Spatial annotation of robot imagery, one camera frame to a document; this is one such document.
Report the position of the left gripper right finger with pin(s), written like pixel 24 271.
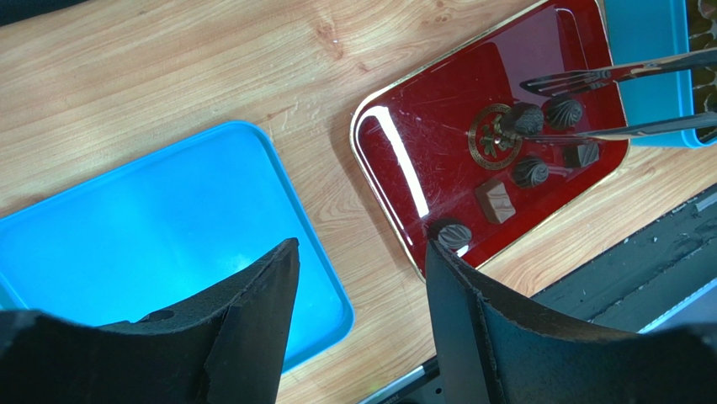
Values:
pixel 495 345

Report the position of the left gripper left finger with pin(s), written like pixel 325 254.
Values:
pixel 225 344

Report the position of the dark leaf chocolate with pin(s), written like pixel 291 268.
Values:
pixel 450 232

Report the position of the milk chocolate bar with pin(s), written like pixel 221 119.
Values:
pixel 495 201

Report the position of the dark swirl chocolate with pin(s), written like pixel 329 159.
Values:
pixel 563 112
pixel 530 172

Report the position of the red chocolate tray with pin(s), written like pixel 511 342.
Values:
pixel 426 142

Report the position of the dark square chocolate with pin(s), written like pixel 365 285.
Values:
pixel 581 155

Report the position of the dark textured chocolate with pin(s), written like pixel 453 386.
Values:
pixel 522 119

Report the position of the blue tin lid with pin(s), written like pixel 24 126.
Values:
pixel 157 230

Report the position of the black placemat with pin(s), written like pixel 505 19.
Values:
pixel 13 11

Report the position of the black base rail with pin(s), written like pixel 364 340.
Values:
pixel 662 277

